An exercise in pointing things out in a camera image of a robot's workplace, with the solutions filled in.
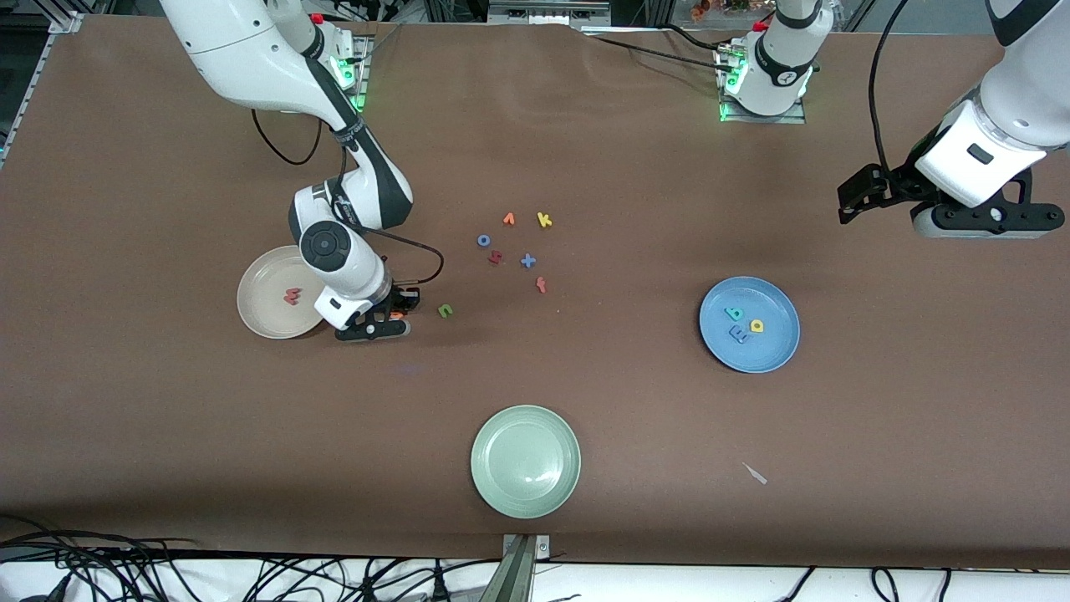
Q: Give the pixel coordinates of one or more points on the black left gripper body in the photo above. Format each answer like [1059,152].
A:
[901,181]

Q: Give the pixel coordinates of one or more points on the pink foam letter w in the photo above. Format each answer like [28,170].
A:
[292,296]

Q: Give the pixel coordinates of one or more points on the blue foam letter m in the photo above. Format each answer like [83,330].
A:
[739,334]

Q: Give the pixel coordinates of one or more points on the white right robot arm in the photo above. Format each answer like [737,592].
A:
[251,58]

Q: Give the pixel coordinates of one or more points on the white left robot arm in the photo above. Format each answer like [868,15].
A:
[1020,92]

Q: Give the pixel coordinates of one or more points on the beige brown plate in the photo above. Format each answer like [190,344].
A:
[267,313]

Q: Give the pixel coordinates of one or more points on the blue plate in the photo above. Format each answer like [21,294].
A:
[769,355]

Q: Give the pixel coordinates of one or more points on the pale green plate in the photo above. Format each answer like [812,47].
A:
[525,461]

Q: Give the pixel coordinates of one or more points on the orange background object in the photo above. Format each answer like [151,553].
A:
[700,10]

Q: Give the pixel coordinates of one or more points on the brown table cover sheet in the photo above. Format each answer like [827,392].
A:
[167,418]

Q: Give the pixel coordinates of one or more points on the white paper scrap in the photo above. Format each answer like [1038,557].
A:
[756,476]

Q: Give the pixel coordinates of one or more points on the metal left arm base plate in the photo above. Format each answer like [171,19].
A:
[794,119]

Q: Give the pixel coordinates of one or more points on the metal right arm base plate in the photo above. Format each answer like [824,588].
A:
[363,100]

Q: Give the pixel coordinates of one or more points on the metal bracket plate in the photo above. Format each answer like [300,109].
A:
[543,548]

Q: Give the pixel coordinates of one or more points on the aluminium mount post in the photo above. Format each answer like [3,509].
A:
[512,581]

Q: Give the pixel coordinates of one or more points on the grey metal frame block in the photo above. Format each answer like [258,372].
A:
[543,12]

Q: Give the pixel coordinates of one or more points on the aluminium table frame rail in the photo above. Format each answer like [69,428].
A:
[65,22]

